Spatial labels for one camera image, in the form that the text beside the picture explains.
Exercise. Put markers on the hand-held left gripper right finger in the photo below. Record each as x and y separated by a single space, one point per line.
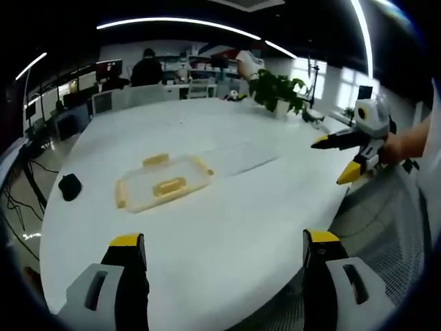
330 276

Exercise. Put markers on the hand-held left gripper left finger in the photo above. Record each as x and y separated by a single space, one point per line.
113 272

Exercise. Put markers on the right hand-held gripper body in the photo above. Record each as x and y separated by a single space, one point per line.
372 127

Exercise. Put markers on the clear plastic food container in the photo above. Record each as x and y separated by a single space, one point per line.
162 182

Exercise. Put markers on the person's white shirt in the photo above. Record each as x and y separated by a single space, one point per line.
431 148

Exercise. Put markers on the black stand pole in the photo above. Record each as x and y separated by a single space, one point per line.
313 81

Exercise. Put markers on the grey mesh office chair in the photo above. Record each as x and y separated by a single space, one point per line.
382 234

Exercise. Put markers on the potted green plant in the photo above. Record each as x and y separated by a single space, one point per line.
277 91

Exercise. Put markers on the small black object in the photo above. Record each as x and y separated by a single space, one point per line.
70 187

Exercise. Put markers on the small black and white toy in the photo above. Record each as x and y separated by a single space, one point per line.
235 95

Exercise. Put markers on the computer monitor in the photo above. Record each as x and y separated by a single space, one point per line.
109 69

